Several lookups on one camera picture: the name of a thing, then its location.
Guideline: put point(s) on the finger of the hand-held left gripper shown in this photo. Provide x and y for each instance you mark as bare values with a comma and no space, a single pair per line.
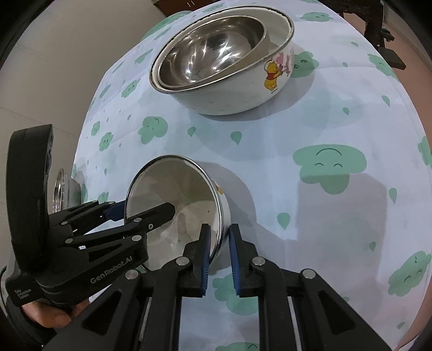
113,211
152,217

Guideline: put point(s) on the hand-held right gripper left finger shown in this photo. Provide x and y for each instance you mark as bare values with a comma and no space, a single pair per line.
206,260

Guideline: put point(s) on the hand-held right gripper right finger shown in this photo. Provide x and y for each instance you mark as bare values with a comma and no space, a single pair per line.
234,260

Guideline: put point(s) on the small white enamel bowl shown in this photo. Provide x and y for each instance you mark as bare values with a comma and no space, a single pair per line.
175,189

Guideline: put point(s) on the large white cartoon-print bowl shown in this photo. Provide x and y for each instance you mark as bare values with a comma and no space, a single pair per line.
236,98

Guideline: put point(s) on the large stainless steel bowl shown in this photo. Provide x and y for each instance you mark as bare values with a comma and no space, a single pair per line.
209,50

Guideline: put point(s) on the person's left hand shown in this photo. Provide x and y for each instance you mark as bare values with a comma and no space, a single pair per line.
50,314

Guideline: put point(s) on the small stainless steel bowl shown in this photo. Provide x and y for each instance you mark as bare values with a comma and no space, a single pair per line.
67,189

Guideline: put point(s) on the white cloud-print tablecloth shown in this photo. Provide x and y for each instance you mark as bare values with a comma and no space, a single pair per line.
337,219

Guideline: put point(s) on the brown wooden cabinet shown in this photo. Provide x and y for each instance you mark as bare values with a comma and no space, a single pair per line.
189,5

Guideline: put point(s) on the dark wooden furniture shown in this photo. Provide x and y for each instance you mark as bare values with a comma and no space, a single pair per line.
374,30

